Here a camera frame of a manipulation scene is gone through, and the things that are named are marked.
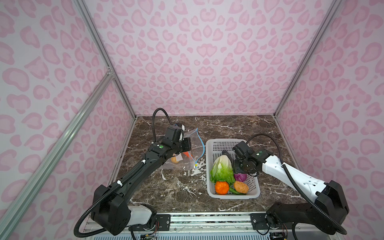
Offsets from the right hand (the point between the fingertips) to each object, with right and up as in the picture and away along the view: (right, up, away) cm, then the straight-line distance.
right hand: (238, 168), depth 81 cm
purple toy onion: (+2, -5, +1) cm, 6 cm away
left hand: (-24, +15, -1) cm, 29 cm away
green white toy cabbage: (-9, -1, +1) cm, 9 cm away
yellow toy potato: (-36, +3, +9) cm, 38 cm away
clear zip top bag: (-27, +4, +1) cm, 28 cm away
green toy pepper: (-2, -12, 0) cm, 13 cm away
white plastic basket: (-11, +8, +16) cm, 21 cm away
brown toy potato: (+1, -10, -1) cm, 10 cm away
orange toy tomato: (-9, -9, -3) cm, 13 cm away
